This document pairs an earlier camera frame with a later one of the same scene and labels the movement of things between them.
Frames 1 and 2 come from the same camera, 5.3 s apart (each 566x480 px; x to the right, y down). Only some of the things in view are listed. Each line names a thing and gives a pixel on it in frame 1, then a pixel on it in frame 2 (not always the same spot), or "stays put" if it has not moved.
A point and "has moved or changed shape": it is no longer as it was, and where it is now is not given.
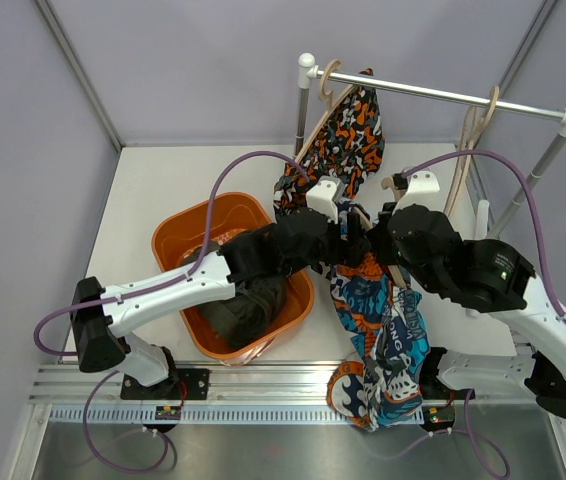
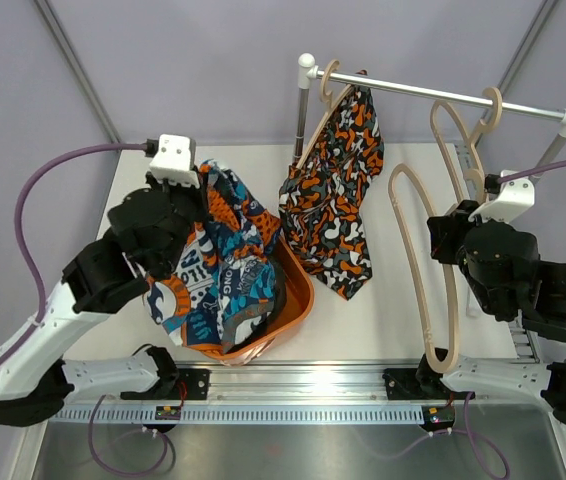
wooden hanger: [329, 97] stays put
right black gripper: [386, 238] -> [444, 228]
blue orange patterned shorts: [385, 323] -> [225, 279]
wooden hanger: [389, 187] -> [437, 368]
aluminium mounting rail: [229, 385] stays put
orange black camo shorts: [348, 148] stays put
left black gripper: [352, 249] -> [193, 191]
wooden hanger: [474, 126] has moved or changed shape
